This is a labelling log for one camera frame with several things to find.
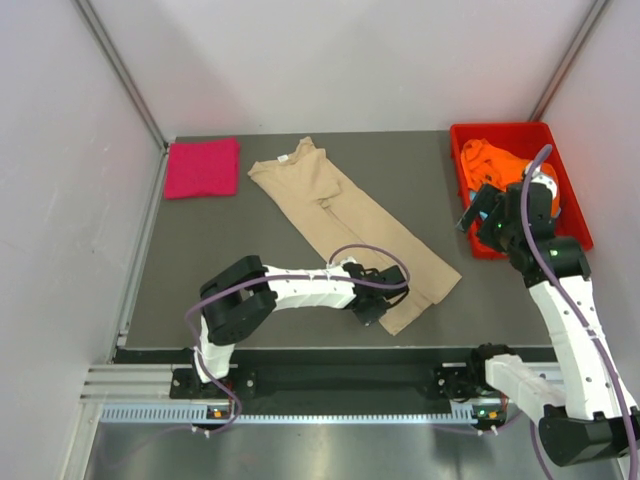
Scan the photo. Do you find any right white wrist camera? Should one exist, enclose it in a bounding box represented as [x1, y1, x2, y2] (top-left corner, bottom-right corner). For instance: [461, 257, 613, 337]
[523, 162, 559, 200]

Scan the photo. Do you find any beige t shirt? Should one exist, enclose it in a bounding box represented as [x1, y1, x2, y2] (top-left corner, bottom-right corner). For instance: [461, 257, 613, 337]
[248, 137, 461, 335]

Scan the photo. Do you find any right aluminium frame post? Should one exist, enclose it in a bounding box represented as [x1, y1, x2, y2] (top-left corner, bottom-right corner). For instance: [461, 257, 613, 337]
[528, 0, 613, 122]

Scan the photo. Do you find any orange t shirt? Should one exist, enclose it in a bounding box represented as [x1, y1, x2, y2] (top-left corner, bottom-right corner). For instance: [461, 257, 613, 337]
[460, 139, 532, 200]

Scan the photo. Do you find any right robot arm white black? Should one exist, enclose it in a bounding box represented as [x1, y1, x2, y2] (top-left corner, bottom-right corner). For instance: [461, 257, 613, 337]
[458, 183, 639, 466]

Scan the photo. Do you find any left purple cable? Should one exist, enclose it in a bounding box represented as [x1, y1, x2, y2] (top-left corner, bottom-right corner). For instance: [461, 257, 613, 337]
[97, 243, 412, 469]

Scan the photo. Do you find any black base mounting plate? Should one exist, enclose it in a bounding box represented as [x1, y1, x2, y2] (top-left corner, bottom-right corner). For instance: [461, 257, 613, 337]
[170, 363, 500, 403]

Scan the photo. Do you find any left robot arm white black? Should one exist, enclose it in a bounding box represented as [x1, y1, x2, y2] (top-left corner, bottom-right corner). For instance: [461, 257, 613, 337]
[190, 255, 410, 397]

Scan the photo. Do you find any aluminium frame post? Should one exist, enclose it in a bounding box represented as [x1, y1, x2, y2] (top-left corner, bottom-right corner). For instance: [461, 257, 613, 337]
[528, 0, 613, 122]
[69, 0, 170, 151]

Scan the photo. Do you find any purple cable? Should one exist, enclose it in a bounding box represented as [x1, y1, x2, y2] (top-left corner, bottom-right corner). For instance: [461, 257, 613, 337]
[97, 243, 412, 469]
[479, 144, 640, 476]

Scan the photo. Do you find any aluminium rail profile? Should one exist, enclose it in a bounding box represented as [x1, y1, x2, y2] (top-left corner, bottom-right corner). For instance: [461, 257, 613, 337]
[80, 364, 173, 403]

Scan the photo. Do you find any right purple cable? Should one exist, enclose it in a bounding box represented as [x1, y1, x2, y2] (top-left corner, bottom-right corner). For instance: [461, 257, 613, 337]
[479, 144, 640, 476]

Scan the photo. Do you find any left aluminium frame post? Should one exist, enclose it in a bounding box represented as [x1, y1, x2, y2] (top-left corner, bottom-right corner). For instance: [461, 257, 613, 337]
[69, 0, 170, 151]

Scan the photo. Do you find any grey slotted cable duct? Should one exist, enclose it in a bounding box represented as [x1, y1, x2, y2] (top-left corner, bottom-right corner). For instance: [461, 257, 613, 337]
[100, 403, 478, 425]

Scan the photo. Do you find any folded pink t shirt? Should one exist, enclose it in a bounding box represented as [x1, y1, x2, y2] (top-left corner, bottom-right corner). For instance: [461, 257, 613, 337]
[163, 137, 241, 200]

